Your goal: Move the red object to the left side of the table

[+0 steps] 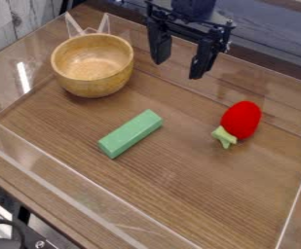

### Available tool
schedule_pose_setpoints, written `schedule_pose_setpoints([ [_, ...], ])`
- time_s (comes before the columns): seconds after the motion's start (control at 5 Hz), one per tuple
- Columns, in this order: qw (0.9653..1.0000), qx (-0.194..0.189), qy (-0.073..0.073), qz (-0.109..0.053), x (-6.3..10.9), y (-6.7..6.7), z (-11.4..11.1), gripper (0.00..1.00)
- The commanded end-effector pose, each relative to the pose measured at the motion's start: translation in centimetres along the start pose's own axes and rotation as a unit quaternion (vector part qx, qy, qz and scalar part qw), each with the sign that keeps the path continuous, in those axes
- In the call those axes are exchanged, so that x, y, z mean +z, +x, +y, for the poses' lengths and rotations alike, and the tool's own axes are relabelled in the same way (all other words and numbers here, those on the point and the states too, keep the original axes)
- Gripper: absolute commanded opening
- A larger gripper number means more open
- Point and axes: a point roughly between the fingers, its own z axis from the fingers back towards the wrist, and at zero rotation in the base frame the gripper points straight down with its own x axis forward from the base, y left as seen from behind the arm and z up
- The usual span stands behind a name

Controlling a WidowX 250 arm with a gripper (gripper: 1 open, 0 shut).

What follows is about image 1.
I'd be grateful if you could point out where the black table leg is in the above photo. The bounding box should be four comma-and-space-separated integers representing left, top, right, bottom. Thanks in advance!
13, 203, 32, 229

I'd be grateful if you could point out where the red plush strawberry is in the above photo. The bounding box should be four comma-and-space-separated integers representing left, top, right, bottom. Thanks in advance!
212, 101, 263, 149

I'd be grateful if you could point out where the wooden bowl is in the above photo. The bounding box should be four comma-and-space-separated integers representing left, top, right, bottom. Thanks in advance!
50, 33, 134, 98

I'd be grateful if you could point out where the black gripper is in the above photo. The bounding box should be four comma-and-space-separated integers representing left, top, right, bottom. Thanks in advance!
145, 0, 236, 80

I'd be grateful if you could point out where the black cable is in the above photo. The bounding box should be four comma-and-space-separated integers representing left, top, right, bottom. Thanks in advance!
0, 218, 28, 249

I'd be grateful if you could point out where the clear acrylic tray wall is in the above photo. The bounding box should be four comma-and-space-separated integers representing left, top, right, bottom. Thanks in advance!
0, 8, 301, 249

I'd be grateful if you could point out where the green rectangular block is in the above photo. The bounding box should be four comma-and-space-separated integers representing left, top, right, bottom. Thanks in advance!
98, 109, 164, 159

